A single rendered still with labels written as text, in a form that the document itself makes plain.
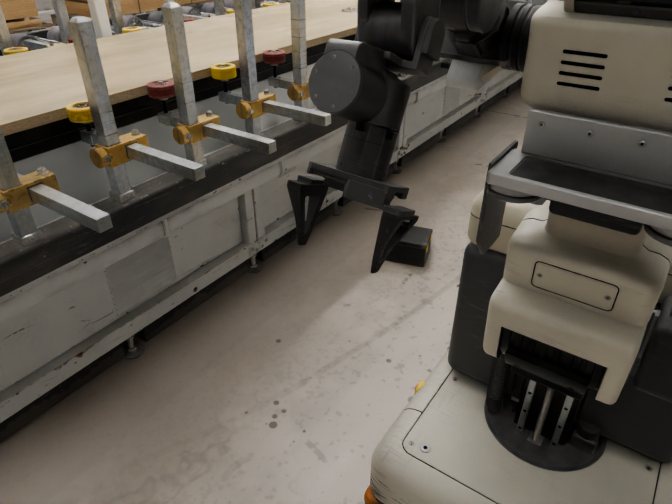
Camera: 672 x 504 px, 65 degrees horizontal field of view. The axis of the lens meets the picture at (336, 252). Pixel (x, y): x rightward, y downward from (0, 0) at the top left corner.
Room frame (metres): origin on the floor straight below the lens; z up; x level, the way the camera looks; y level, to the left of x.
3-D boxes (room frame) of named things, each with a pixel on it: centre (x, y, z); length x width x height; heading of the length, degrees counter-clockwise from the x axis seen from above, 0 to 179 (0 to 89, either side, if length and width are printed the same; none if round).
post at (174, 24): (1.42, 0.41, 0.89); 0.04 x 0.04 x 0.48; 55
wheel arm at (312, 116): (1.63, 0.20, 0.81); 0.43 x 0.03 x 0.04; 55
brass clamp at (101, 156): (1.23, 0.54, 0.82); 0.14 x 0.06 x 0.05; 145
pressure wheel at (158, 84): (1.53, 0.51, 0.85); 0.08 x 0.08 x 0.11
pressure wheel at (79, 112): (1.33, 0.65, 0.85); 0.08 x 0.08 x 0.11
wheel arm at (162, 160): (1.22, 0.49, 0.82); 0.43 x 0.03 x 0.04; 55
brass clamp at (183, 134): (1.44, 0.39, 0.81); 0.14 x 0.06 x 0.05; 145
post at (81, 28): (1.21, 0.55, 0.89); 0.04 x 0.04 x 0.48; 55
